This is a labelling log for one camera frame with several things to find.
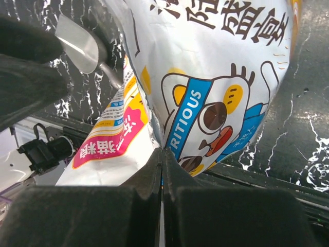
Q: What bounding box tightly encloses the silver metal scoop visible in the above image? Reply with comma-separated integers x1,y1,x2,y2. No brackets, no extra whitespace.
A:
55,14,123,90

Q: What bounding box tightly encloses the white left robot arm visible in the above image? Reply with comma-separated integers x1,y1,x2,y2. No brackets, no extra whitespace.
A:
1,15,75,191

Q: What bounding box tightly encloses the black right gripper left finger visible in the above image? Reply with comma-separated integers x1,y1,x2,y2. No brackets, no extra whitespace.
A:
1,148,162,246

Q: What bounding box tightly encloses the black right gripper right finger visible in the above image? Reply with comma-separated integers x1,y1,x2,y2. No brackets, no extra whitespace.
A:
162,149,318,246

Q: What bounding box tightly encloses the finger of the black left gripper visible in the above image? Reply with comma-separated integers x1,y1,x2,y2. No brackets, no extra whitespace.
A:
1,55,68,131
1,15,63,64

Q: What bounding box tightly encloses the pink white pet food bag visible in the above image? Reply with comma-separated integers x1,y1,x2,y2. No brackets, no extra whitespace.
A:
57,1,303,186

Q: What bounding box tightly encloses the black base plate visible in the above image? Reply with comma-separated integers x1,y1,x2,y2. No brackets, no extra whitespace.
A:
33,113,329,232

